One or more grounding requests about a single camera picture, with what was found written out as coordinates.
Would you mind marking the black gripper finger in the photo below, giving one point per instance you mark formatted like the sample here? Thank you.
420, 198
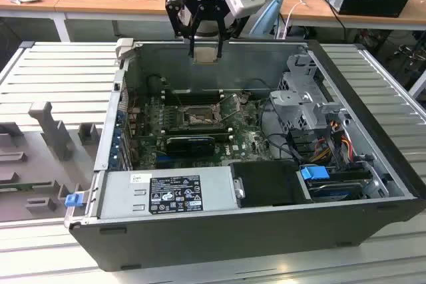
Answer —
233, 28
176, 14

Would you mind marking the silver square CPU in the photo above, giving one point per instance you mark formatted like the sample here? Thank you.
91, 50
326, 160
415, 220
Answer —
204, 55

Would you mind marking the CPU socket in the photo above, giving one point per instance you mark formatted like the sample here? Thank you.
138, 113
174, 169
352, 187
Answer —
199, 118

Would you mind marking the coin cell battery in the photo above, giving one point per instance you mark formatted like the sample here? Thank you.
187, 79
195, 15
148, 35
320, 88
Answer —
245, 97

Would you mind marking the silver metal drive cage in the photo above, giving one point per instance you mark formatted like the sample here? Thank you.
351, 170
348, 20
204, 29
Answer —
293, 101

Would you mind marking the green RAM stick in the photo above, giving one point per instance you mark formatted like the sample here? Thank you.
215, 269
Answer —
221, 135
13, 187

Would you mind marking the green motherboard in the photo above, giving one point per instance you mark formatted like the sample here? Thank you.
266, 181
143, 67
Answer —
246, 137

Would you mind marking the black graphics card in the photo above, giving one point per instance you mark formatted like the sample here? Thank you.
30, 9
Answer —
189, 146

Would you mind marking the black plastic shroud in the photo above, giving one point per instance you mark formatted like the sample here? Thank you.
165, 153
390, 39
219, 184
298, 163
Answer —
266, 184

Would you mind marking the hard disk in blue carrier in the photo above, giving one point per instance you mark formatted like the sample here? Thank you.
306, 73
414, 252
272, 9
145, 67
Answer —
314, 175

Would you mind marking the grey power supply unit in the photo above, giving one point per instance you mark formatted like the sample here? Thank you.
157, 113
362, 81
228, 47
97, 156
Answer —
116, 194

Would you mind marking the grey parts rack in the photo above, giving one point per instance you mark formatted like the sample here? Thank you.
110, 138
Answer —
50, 164

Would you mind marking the blue plastic case latch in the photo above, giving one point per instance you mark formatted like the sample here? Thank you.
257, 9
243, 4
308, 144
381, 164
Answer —
73, 200

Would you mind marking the black open PC case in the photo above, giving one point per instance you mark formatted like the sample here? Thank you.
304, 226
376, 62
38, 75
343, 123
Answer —
233, 240

